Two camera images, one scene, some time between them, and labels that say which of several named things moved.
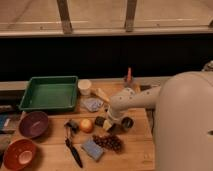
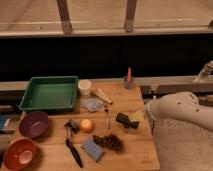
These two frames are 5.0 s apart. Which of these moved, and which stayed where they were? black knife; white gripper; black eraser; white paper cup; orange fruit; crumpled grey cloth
Moved: black eraser; white gripper
Stayed: orange fruit; white paper cup; black knife; crumpled grey cloth
